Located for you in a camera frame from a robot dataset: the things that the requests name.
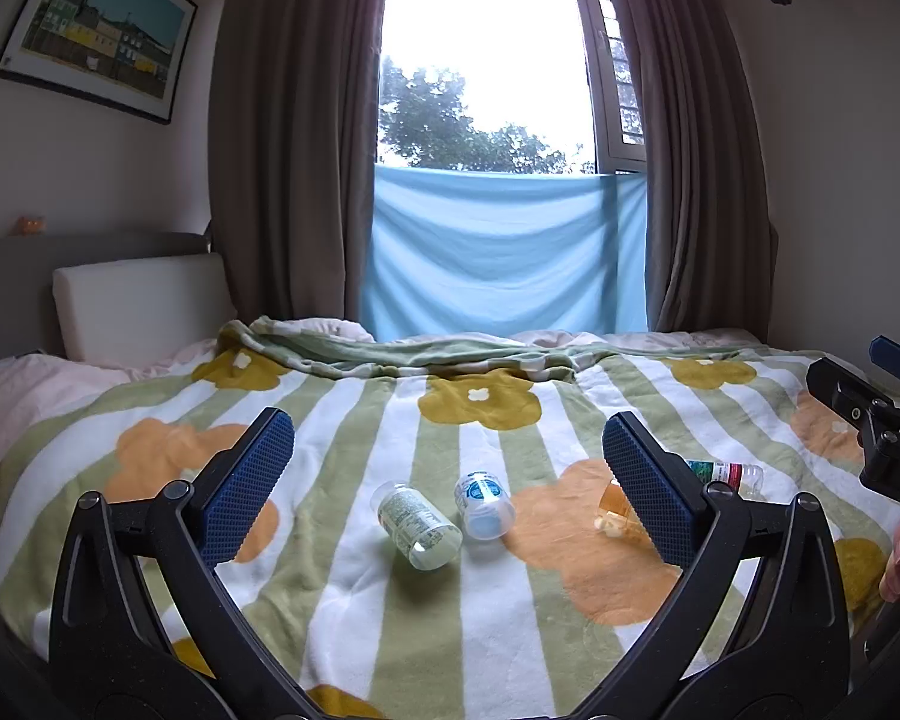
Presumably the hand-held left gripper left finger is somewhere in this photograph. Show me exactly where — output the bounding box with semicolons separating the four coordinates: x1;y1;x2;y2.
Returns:
49;406;323;720

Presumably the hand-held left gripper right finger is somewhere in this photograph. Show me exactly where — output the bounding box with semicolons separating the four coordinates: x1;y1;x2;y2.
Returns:
570;411;852;720

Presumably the clear cup with blue label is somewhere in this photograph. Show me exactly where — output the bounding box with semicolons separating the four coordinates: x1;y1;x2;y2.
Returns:
454;470;513;542

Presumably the clear cup with green label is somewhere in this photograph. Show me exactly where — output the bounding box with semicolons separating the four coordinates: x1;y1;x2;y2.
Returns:
371;481;464;571

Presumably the person's right hand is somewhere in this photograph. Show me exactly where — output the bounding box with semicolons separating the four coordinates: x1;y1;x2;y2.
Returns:
879;508;900;604

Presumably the orange pill bottle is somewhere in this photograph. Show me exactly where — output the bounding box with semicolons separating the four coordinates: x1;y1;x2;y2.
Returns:
595;480;648;539

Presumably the clear bottle with red label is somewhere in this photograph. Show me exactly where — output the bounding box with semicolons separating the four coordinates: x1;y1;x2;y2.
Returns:
686;459;765;500

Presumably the white headboard cushion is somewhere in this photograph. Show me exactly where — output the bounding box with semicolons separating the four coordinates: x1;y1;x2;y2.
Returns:
52;252;239;367

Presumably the striped floral blanket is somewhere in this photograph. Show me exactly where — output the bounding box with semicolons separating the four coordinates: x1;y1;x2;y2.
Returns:
0;317;900;720

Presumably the light blue cloth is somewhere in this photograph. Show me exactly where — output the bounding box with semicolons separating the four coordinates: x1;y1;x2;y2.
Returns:
360;166;650;340

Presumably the brown curtain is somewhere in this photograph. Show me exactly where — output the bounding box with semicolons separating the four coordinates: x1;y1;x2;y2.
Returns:
613;0;779;336
207;0;395;331

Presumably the grey headboard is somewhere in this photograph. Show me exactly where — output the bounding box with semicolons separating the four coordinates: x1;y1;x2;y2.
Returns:
0;221;215;383

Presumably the framed picture of houses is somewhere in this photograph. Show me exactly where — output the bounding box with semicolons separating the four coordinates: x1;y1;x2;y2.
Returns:
0;0;199;125

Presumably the window frame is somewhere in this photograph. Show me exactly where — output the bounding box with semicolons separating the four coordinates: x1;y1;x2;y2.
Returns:
379;0;650;175

